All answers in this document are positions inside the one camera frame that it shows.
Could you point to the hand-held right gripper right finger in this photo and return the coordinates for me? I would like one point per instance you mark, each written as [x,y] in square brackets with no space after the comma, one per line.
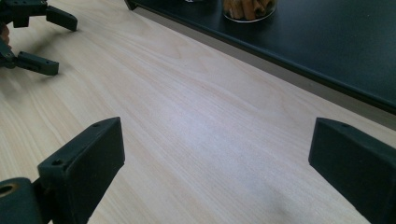
[358,168]

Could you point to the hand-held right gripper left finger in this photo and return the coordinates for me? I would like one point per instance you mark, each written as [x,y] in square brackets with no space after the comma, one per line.
[84,168]

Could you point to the black metal two-tier rack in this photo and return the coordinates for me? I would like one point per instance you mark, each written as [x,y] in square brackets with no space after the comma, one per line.
[311,46]

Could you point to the wooden-lid jar of cinnamon sticks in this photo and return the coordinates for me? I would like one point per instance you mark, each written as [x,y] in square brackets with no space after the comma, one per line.
[249,9]

